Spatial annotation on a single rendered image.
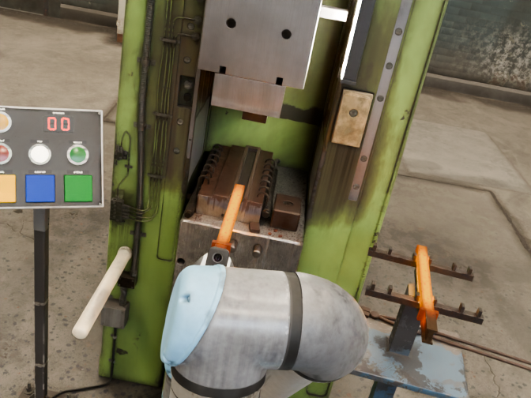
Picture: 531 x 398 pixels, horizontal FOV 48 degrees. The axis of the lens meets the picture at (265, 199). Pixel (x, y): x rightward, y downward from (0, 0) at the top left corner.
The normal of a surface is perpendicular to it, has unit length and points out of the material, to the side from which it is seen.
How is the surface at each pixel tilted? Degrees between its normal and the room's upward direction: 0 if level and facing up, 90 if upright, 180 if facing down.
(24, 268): 0
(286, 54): 90
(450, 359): 0
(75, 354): 0
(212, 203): 90
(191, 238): 90
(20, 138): 60
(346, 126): 90
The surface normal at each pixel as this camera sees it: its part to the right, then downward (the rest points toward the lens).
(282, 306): 0.21, -0.46
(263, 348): 0.13, 0.38
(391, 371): 0.18, -0.87
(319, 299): 0.41, -0.54
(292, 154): -0.09, 0.44
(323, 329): 0.44, 0.05
